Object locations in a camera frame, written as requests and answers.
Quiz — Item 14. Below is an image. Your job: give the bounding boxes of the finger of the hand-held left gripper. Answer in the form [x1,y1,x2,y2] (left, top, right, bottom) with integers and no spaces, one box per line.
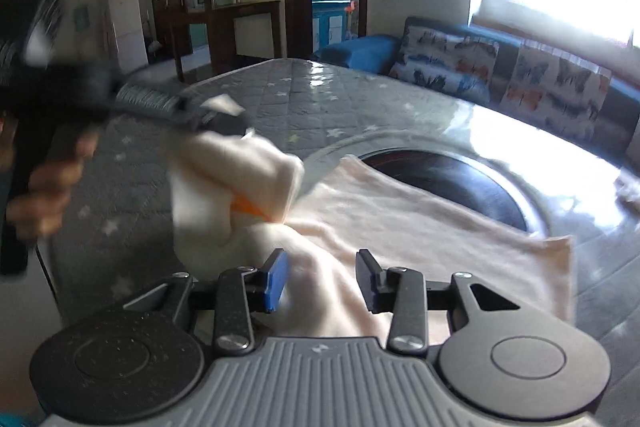
[114,82,251,138]

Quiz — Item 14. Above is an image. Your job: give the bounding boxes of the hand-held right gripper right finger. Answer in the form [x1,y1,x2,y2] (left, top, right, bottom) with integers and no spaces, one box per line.
[354,250,522,356]

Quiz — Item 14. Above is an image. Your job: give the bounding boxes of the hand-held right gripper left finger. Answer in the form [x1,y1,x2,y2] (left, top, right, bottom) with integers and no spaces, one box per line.
[123,249,290,356]

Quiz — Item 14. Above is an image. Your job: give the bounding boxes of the cream cloth garment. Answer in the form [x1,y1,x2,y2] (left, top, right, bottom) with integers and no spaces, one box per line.
[168,94,577,340]

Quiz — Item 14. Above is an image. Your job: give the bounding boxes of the person's left hand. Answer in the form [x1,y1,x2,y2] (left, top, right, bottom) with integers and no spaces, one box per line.
[0,109,101,244]

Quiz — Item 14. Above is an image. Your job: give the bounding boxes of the dark wooden counter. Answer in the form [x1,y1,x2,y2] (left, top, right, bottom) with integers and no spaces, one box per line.
[170,0,283,82]

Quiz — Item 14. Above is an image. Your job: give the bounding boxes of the white refrigerator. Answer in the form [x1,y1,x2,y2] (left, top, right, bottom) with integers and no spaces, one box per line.
[106,0,150,75]

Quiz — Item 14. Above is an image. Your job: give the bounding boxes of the black round tabletop disc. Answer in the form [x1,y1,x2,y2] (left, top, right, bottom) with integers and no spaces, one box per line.
[359,148,530,235]

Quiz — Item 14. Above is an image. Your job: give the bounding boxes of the teal cabinet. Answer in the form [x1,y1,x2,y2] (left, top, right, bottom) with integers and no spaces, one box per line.
[312,0,354,54]

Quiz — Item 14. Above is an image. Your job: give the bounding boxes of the butterfly print cushion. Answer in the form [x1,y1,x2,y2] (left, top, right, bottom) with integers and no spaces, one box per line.
[388,25,501,104]
[499,43,614,136]

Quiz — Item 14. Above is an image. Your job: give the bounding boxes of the blue sofa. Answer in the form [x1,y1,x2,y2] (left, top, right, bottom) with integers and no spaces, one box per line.
[314,16,640,168]

